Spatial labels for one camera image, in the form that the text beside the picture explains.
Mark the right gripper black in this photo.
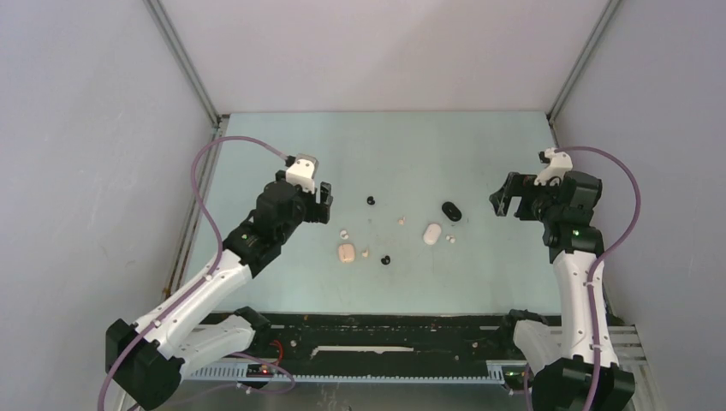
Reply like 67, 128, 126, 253
490, 171, 563, 225

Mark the pink earbud charging case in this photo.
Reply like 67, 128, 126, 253
337, 243, 357, 264

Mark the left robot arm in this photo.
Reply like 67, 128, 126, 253
102, 180, 333, 410

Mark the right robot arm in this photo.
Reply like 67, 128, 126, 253
490, 171, 635, 410

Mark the black earbud charging case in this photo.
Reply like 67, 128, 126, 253
441, 201, 462, 222

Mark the white earbud charging case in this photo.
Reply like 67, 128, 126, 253
422, 223, 442, 246

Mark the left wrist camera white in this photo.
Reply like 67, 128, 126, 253
284, 153, 318, 194

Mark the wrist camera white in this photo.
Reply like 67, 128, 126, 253
534, 147, 573, 187
284, 153, 318, 194

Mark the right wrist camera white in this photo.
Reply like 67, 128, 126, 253
534, 147, 573, 187

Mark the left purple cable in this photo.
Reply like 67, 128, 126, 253
97, 135, 296, 411

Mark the purple cable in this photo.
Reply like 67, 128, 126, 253
522, 146, 643, 411
97, 135, 296, 411

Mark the left aluminium frame post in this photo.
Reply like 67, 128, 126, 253
141, 0, 223, 129

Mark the aluminium frame post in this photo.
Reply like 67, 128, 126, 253
141, 0, 223, 129
547, 0, 623, 128

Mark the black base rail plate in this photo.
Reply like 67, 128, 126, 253
199, 312, 616, 380

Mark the white slotted cable duct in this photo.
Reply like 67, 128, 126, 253
187, 362, 512, 385

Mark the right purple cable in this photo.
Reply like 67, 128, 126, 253
522, 146, 643, 411

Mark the right aluminium frame post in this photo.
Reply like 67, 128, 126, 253
547, 0, 623, 128

